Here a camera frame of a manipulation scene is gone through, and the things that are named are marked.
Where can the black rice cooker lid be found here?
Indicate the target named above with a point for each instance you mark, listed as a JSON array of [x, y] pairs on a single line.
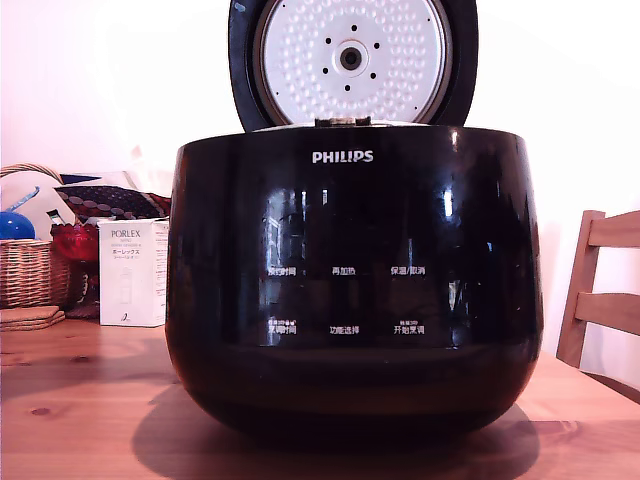
[[350, 60]]

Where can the black Philips rice cooker body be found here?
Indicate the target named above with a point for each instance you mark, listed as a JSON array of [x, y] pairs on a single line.
[[350, 225]]

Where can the white Porlex box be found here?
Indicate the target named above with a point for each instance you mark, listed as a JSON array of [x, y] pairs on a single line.
[[127, 270]]

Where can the dark patterned fabric bag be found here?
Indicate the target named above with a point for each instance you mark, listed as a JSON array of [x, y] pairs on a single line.
[[110, 202]]

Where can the red glass bowl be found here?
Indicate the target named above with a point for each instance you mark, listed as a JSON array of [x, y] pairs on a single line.
[[72, 242]]

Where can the green white milk carton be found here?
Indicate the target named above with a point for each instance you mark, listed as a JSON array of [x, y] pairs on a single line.
[[54, 219]]

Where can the white plastic bag blue print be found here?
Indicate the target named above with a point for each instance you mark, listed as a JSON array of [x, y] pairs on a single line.
[[47, 197]]

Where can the wicker basket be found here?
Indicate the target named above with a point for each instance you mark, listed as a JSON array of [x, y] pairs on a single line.
[[30, 272]]

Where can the wooden chair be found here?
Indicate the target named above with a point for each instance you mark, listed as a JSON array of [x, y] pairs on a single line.
[[607, 305]]

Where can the square cork coaster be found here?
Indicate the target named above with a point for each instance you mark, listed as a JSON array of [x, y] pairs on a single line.
[[30, 312], [30, 325]]

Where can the blue ball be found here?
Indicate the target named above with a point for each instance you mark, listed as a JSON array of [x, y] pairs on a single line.
[[15, 226]]

